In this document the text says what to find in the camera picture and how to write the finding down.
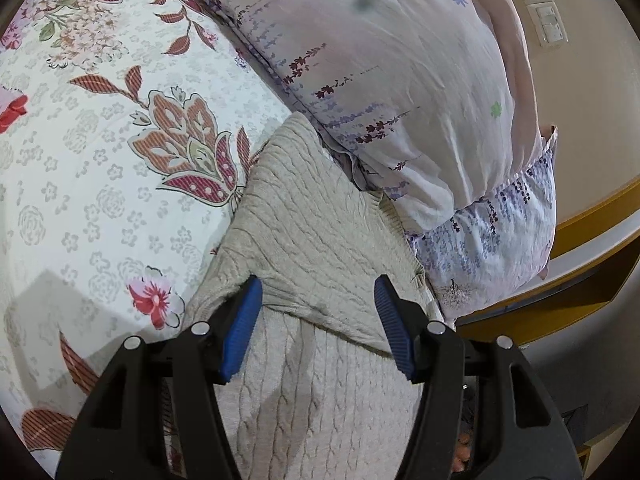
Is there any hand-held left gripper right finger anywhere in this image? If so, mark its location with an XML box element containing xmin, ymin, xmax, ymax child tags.
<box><xmin>373</xmin><ymin>274</ymin><xmax>586</xmax><ymax>480</ymax></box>

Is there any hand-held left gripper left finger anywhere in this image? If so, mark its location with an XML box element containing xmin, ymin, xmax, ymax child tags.
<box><xmin>54</xmin><ymin>277</ymin><xmax>264</xmax><ymax>480</ymax></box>

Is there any beige cable-knit sweater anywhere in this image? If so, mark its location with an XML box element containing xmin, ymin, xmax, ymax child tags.
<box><xmin>187</xmin><ymin>111</ymin><xmax>446</xmax><ymax>480</ymax></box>

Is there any white lavender-print pillow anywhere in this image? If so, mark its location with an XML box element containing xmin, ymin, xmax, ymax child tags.
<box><xmin>407</xmin><ymin>125</ymin><xmax>558</xmax><ymax>321</ymax></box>

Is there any floral bed sheet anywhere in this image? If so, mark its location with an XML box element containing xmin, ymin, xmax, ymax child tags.
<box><xmin>0</xmin><ymin>0</ymin><xmax>296</xmax><ymax>466</ymax></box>

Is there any pink floral pillow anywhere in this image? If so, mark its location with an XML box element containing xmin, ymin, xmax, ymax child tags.
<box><xmin>180</xmin><ymin>0</ymin><xmax>546</xmax><ymax>233</ymax></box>

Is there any red cloth item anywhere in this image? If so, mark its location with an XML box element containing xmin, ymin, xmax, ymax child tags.
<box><xmin>0</xmin><ymin>94</ymin><xmax>28</xmax><ymax>135</ymax></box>

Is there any wall light switch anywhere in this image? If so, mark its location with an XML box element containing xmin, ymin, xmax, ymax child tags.
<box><xmin>526</xmin><ymin>2</ymin><xmax>570</xmax><ymax>49</ymax></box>

